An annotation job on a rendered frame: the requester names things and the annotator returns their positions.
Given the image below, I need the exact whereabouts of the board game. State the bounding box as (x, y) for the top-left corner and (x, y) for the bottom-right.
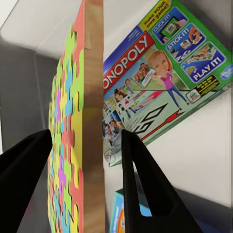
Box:
(109, 188), (225, 233)
(103, 0), (233, 167)

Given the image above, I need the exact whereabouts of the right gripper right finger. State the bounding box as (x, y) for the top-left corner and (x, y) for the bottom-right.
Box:
(121, 129), (204, 233)

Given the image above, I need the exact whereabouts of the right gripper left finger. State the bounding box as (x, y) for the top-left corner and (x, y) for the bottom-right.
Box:
(0, 129), (53, 233)

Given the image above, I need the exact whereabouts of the jigsaw puzzle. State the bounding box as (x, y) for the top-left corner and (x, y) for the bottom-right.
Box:
(48, 0), (105, 233)

